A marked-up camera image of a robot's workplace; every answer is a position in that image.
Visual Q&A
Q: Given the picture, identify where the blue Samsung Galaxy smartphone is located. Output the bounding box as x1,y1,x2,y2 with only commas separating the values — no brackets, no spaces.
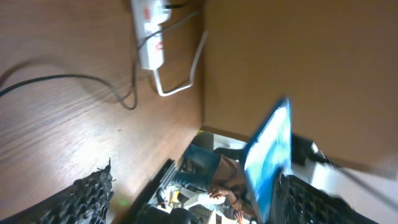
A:
239,96,292,223

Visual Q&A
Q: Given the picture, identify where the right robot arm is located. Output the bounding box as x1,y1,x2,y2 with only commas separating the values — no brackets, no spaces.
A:
292,134,397,216

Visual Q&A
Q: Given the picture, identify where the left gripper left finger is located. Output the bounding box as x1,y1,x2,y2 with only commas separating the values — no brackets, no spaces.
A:
1,164,114,224

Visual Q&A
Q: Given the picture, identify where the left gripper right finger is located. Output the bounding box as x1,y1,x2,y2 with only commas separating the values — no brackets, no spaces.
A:
269,174,376,224

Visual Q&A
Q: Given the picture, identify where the person seated in background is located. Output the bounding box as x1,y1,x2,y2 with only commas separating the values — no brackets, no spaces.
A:
170,144,257,223

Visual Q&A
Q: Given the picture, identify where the white power strip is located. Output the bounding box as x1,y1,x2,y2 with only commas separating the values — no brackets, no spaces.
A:
131,0,171,70

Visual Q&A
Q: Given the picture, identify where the white power strip cord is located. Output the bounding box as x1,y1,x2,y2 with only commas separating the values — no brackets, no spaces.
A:
152,29,209,98

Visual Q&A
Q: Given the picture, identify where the black USB charging cable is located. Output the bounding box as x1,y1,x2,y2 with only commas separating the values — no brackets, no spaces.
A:
0,2,203,111

